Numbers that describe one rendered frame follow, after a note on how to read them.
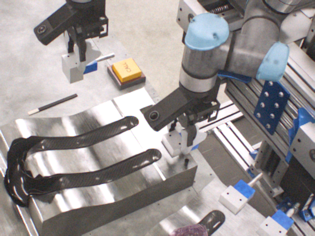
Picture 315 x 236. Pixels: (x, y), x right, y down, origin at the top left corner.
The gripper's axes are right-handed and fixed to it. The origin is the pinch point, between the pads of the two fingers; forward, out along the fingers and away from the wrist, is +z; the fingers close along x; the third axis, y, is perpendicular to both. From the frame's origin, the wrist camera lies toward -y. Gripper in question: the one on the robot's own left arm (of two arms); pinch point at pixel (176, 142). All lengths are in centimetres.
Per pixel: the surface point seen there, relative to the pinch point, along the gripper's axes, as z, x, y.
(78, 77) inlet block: -1.3, 26.7, -12.3
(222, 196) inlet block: 2.6, -16.0, 2.9
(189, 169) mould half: 1.7, -6.9, -0.4
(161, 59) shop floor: 90, 100, 64
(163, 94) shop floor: 90, 79, 53
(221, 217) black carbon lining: 5.3, -19.1, 1.3
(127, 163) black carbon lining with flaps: 2.4, 0.9, -12.0
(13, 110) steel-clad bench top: 10.5, 32.9, -27.9
